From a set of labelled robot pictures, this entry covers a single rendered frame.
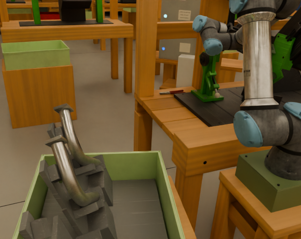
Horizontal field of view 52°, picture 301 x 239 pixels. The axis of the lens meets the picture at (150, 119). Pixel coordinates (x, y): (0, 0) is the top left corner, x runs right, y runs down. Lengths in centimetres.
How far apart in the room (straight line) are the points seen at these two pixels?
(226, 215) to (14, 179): 185
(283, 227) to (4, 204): 192
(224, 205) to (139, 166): 38
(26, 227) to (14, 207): 185
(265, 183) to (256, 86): 32
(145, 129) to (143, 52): 48
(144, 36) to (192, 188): 81
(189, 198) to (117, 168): 45
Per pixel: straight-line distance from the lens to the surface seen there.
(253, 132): 96
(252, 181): 115
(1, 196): 256
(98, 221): 90
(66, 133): 87
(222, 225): 134
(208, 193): 248
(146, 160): 111
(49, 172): 73
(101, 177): 104
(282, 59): 171
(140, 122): 183
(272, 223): 108
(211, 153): 134
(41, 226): 59
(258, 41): 101
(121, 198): 107
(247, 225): 121
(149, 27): 167
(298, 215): 115
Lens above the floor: 155
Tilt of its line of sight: 27 degrees down
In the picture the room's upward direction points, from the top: 3 degrees clockwise
